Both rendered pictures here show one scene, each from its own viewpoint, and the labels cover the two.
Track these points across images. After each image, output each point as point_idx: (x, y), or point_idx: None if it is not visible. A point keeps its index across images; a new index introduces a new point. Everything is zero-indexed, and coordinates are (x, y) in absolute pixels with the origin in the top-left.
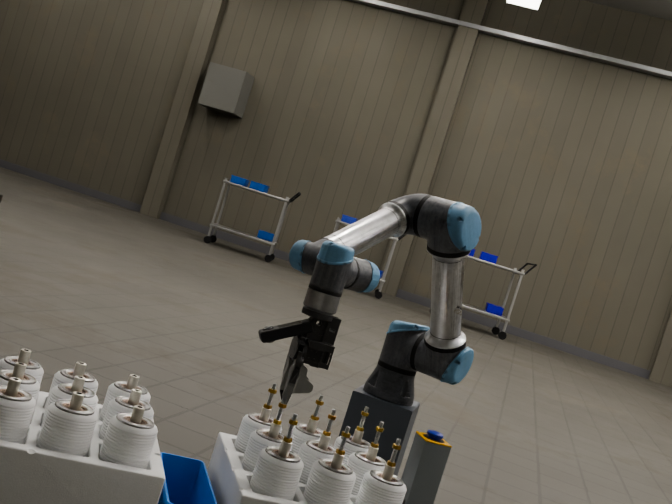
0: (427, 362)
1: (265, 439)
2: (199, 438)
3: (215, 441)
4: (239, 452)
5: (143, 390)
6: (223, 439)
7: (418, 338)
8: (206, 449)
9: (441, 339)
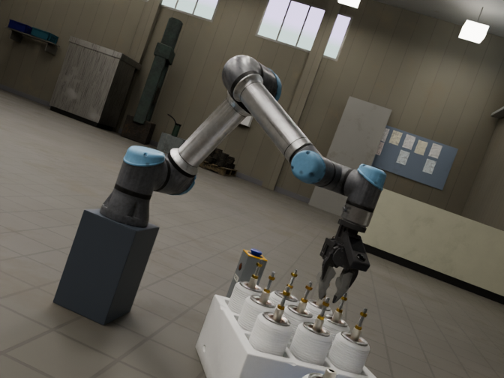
0: (176, 185)
1: (330, 336)
2: (2, 370)
3: (4, 358)
4: (290, 357)
5: (322, 376)
6: (268, 357)
7: (167, 166)
8: (45, 374)
9: (196, 167)
